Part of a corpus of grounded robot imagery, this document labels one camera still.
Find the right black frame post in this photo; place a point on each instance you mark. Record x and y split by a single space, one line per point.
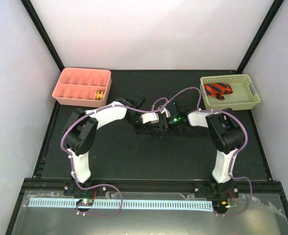
269 17

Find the orange navy striped tie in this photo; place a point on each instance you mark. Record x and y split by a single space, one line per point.
218 90

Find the clear acrylic sheet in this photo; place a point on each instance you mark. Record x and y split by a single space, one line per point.
261 214

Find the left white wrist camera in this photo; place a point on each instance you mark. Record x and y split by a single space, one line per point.
151 118

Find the pink compartment organizer box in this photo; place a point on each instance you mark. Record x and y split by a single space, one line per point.
76 87

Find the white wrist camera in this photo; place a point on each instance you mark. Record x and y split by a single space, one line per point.
163 112
151 118

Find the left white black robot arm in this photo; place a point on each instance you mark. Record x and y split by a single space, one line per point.
80 131

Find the yellow black rolled tie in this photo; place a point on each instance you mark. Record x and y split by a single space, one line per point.
99 95

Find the light blue slotted cable duct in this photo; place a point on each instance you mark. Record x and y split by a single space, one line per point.
114 204

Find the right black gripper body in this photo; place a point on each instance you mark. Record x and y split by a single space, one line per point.
174 123

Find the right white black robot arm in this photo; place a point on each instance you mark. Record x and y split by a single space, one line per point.
227 134

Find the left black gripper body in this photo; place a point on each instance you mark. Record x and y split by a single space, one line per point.
144 127

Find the black necktie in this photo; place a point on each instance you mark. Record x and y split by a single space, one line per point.
187 131

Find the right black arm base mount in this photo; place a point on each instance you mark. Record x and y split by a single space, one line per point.
209 189

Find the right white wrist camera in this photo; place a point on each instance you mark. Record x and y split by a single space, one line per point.
163 112

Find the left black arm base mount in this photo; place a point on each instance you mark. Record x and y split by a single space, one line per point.
71 189

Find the green perforated plastic basket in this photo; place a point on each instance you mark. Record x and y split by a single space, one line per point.
244 96

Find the left black frame post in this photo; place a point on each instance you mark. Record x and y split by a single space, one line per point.
30 9

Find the black frame post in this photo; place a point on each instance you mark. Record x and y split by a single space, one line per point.
269 17
30 9

